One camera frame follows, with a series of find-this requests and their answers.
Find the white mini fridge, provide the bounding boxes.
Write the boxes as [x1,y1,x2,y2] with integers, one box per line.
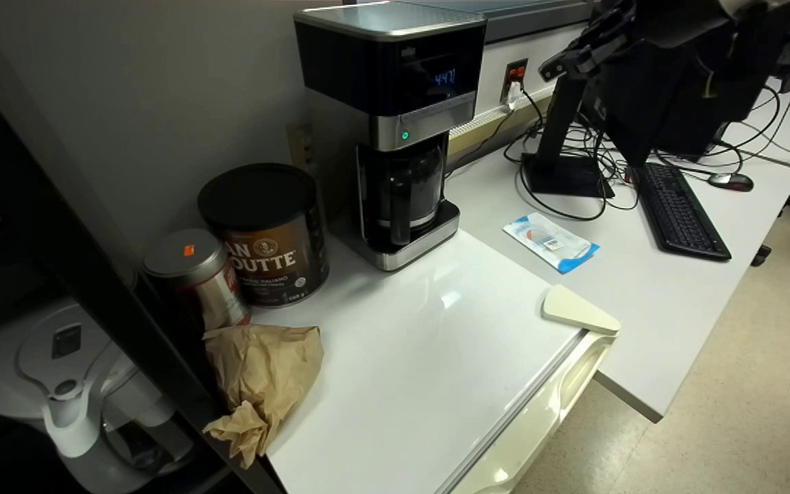
[244,224,622,494]

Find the glass coffee carafe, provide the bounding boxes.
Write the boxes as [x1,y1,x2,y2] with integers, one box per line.
[370,147,453,253]

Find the black monitor stand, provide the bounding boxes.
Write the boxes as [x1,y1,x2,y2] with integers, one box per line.
[519,68,618,200]

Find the glass jar metal lid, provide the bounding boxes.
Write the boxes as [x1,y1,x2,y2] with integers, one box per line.
[141,224,252,338]

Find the black computer keyboard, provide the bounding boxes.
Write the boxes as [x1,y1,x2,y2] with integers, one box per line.
[632,160,736,265]

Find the blue white wipes packet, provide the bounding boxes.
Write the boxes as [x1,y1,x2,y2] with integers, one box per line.
[501,211,604,276]

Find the black cable bundle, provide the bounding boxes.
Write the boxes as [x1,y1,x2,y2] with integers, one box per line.
[730,80,790,173]

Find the red wall outlet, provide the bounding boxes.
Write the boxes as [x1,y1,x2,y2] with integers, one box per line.
[499,57,533,103]

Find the black shelf unit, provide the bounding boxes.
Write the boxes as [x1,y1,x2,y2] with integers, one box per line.
[0,53,290,494]

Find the white desk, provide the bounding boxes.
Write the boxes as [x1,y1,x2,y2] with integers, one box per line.
[444,76,790,426]

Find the black computer mouse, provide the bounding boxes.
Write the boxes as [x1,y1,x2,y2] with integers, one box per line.
[706,168,756,195]

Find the beige fridge hinge cover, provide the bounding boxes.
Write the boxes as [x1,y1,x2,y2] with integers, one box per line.
[541,282,622,338]

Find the black silver coffee maker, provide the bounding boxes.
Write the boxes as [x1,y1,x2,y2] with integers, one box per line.
[290,0,492,275]

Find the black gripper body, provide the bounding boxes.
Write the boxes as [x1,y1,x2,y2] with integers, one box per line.
[584,0,643,55]

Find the crumpled brown paper bag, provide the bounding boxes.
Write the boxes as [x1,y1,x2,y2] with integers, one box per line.
[197,322,327,473]

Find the black computer monitor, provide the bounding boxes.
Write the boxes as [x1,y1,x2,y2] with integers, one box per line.
[595,0,790,165]

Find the brown coffee can black lid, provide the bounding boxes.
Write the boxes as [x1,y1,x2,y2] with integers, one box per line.
[196,160,333,311]

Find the beige wall outlet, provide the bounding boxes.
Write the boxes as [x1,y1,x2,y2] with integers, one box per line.
[285,121,320,173]

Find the black looped desk cable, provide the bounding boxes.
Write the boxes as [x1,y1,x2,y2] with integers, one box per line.
[511,134,643,224]

